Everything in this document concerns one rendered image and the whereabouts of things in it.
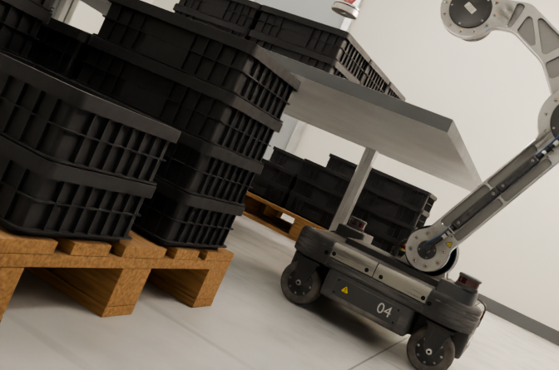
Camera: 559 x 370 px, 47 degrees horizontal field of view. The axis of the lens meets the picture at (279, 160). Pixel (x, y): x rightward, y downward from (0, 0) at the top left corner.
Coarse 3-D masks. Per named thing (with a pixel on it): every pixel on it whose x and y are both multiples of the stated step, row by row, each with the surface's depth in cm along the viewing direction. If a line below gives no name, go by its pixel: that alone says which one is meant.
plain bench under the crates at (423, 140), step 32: (64, 0) 238; (96, 0) 234; (288, 64) 196; (320, 96) 221; (352, 96) 188; (384, 96) 184; (320, 128) 355; (352, 128) 278; (384, 128) 228; (416, 128) 194; (448, 128) 176; (416, 160) 294; (448, 160) 238; (352, 192) 336
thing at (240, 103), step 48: (96, 48) 143; (144, 48) 138; (192, 48) 134; (240, 48) 129; (144, 96) 135; (192, 96) 132; (240, 96) 131; (288, 96) 152; (192, 144) 129; (240, 144) 141; (192, 192) 129; (240, 192) 151; (192, 240) 139
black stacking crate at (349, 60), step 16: (272, 16) 248; (272, 32) 246; (288, 32) 243; (304, 32) 241; (320, 32) 237; (304, 48) 239; (320, 48) 237; (336, 48) 234; (352, 48) 242; (352, 64) 246
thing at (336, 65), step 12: (252, 36) 249; (264, 36) 246; (264, 48) 247; (276, 48) 244; (288, 48) 241; (300, 48) 239; (300, 60) 239; (312, 60) 237; (324, 60) 234; (336, 60) 233; (336, 72) 237; (348, 72) 244
